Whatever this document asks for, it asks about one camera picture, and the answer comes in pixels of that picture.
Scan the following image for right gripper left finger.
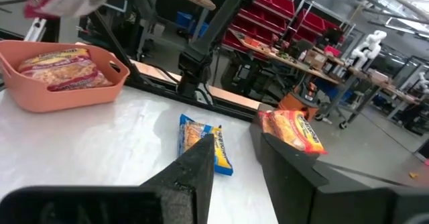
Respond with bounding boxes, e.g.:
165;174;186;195
139;133;216;224

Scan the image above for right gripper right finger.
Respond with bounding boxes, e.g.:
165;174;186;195
260;132;330;224

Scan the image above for blue Maruchan ramen pack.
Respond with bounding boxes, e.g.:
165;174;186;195
177;113;235;177

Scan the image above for dark grey plastic bin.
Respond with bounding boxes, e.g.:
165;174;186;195
249;120;269;166

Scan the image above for blue storage bins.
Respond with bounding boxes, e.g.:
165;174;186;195
175;11;210;39

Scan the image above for orange shop vacuum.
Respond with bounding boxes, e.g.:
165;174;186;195
277;82;320;123

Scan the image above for plywood side board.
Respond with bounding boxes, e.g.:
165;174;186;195
129;58;266;111

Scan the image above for salmon plastic basket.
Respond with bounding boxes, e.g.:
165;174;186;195
0;40;131;113

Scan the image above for long wooden workbench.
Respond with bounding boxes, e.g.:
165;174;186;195
231;29;423;131

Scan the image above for cardboard box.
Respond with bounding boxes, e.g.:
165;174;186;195
303;49;329;70

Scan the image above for white robot figure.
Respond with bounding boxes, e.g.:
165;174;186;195
416;70;429;95
349;29;388;71

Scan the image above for red bin shelf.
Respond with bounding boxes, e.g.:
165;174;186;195
221;0;345;62

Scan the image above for white metal bracket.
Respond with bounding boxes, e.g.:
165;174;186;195
23;17;47;43

